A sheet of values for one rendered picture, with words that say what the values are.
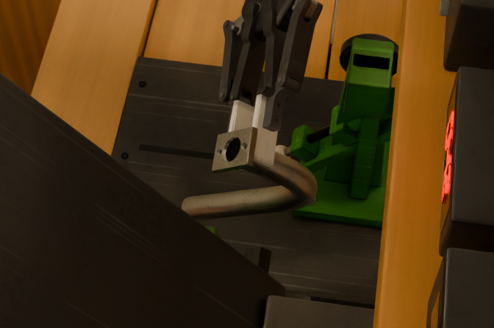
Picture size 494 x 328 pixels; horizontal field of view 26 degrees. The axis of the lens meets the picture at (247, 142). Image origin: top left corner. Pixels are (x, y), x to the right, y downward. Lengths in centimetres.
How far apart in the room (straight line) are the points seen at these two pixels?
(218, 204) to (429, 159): 56
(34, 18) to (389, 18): 74
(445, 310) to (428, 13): 28
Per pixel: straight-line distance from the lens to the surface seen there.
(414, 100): 77
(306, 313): 101
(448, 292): 61
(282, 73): 107
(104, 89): 157
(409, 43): 80
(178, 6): 168
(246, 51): 113
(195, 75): 157
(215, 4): 168
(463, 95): 71
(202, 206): 129
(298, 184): 112
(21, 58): 223
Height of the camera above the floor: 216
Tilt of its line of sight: 57 degrees down
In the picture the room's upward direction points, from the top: straight up
